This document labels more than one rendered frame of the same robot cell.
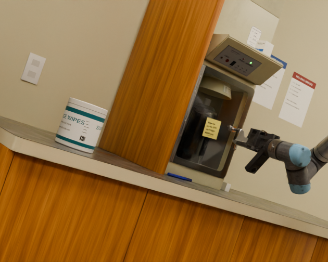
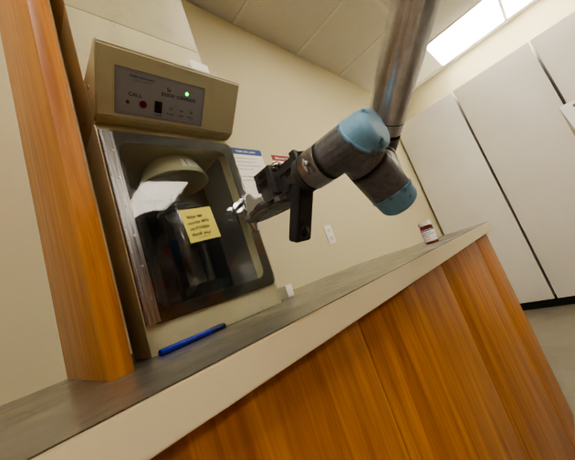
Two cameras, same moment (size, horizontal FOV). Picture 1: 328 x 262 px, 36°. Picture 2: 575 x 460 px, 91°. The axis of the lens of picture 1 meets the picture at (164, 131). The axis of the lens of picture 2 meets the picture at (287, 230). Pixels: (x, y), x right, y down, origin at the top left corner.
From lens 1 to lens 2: 143 cm
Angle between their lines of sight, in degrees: 14
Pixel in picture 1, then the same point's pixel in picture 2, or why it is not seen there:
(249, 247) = (401, 363)
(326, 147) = (390, 101)
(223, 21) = not seen: hidden behind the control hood
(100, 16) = not seen: outside the picture
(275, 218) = (397, 278)
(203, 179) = (246, 306)
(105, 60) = not seen: outside the picture
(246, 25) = not seen: hidden behind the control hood
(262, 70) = (215, 104)
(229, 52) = (131, 84)
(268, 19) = (182, 54)
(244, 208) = (349, 306)
